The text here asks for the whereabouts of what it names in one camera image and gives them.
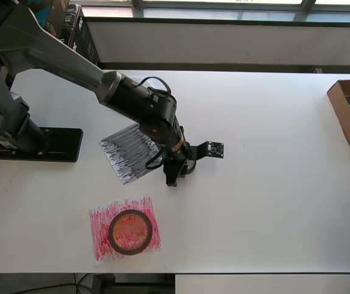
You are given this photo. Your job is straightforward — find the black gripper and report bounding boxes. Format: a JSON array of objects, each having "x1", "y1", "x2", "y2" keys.
[{"x1": 161, "y1": 154, "x2": 194, "y2": 188}]

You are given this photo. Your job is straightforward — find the red tape roll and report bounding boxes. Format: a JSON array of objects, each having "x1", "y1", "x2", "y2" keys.
[{"x1": 108, "y1": 209, "x2": 154, "y2": 255}]

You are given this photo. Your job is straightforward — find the black scribbled paper sheet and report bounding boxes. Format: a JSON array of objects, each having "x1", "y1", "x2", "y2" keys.
[{"x1": 99, "y1": 122, "x2": 165, "y2": 187}]

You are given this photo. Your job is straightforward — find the red scribbled paper sheet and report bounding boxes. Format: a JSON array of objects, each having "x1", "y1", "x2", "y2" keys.
[{"x1": 88, "y1": 193, "x2": 163, "y2": 266}]

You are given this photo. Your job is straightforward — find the dark table leg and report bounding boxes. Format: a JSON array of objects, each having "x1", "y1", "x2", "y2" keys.
[{"x1": 92, "y1": 273, "x2": 116, "y2": 294}]

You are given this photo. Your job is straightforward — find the white side table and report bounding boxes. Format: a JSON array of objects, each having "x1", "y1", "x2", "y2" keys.
[{"x1": 175, "y1": 274, "x2": 350, "y2": 294}]

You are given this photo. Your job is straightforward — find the black printed carton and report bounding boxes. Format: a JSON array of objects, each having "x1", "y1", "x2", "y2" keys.
[
  {"x1": 44, "y1": 0, "x2": 83, "y2": 47},
  {"x1": 70, "y1": 17, "x2": 102, "y2": 70}
]

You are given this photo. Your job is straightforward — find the open brown cardboard tray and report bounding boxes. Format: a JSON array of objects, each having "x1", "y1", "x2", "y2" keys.
[{"x1": 327, "y1": 78, "x2": 350, "y2": 146}]

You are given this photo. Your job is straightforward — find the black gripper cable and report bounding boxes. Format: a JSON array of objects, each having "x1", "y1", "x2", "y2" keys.
[{"x1": 145, "y1": 146, "x2": 165, "y2": 170}]

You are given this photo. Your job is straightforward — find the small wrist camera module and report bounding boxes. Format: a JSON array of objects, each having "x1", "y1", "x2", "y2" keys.
[{"x1": 189, "y1": 141, "x2": 226, "y2": 162}]

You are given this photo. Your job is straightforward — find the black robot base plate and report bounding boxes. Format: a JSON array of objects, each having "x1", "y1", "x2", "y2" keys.
[{"x1": 0, "y1": 127, "x2": 83, "y2": 164}]

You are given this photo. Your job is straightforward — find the grey window frame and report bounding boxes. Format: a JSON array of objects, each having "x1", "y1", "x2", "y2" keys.
[{"x1": 130, "y1": 0, "x2": 350, "y2": 15}]

